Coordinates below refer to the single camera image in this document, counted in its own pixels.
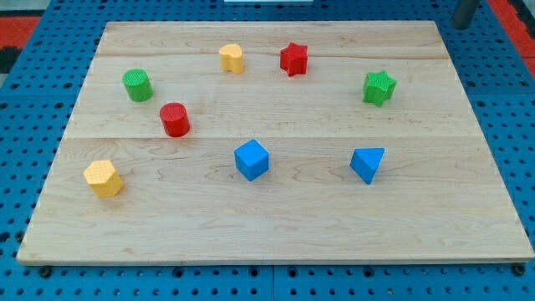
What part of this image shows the green star block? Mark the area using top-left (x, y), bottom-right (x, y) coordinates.
top-left (363, 70), bottom-right (397, 107)

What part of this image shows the green cylinder block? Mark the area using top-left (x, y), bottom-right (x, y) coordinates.
top-left (122, 69), bottom-right (154, 102)

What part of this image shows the red star block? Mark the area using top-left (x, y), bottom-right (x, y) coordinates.
top-left (280, 42), bottom-right (308, 77)

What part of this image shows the yellow heart block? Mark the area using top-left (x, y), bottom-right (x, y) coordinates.
top-left (219, 43), bottom-right (244, 74)

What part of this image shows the grey cylindrical robot stylus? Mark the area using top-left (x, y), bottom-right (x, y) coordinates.
top-left (451, 0), bottom-right (481, 30)

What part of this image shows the red cylinder block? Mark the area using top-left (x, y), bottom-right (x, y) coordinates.
top-left (159, 102), bottom-right (190, 137)

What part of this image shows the yellow hexagon block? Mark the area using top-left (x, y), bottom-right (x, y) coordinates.
top-left (83, 160), bottom-right (124, 198)

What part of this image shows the light wooden board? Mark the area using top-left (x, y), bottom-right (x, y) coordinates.
top-left (18, 21), bottom-right (534, 266)

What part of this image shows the blue cube block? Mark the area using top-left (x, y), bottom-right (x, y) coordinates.
top-left (234, 140), bottom-right (269, 181)

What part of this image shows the blue triangular prism block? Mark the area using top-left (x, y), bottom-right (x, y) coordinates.
top-left (349, 148), bottom-right (385, 185)

